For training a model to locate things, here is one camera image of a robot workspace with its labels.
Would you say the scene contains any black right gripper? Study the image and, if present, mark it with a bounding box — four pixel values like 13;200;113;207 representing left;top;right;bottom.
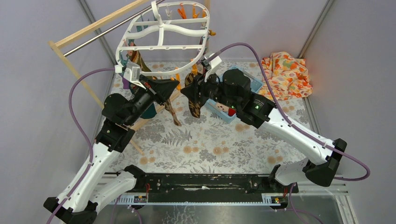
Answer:
180;68;240;111

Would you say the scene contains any brown argyle sock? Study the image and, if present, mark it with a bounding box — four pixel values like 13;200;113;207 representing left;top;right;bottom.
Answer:
164;98;182;126
181;72;204;118

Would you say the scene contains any orange clothespin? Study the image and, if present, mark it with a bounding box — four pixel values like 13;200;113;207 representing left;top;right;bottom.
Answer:
191;63;198;76
177;6;187;19
175;73;182;91

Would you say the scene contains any red sock with bear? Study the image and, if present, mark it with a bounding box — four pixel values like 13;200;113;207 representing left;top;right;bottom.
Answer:
215;103;236;117

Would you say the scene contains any white plastic clip hanger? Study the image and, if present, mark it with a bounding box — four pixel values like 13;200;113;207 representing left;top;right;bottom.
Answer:
115;1;211;77

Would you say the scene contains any purple yellow striped sock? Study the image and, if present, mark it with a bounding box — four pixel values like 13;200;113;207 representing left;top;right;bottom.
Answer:
122;78;130;90

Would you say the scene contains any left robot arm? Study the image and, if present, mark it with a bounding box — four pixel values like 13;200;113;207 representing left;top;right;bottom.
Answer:
44;75;179;224

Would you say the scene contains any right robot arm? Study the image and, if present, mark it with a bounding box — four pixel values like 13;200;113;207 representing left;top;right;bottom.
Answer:
181;69;347;192

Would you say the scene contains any dark green sock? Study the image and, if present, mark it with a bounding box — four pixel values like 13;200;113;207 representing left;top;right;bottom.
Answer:
140;103;157;119

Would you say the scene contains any olive orange sock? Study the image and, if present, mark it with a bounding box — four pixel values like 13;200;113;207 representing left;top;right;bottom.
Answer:
127;50;151;72

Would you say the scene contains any floral patterned table mat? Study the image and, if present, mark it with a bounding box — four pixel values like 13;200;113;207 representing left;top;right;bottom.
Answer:
100;61;324;175

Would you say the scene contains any light blue plastic basket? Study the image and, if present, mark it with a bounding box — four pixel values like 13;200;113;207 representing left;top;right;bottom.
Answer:
205;65;264;124

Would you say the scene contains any metal hanging rod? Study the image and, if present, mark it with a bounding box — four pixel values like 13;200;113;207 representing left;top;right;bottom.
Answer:
64;6;152;57

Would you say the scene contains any floral orange cloth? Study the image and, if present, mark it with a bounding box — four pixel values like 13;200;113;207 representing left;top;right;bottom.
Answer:
261;51;313;100

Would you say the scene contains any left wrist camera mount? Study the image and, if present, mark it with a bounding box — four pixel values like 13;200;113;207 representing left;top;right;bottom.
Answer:
114;63;146;90

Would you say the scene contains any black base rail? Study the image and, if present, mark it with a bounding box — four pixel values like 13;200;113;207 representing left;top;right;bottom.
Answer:
116;173;297;204

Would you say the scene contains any wooden drying rack frame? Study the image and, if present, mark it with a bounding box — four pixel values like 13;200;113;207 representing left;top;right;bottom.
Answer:
47;0;214;156

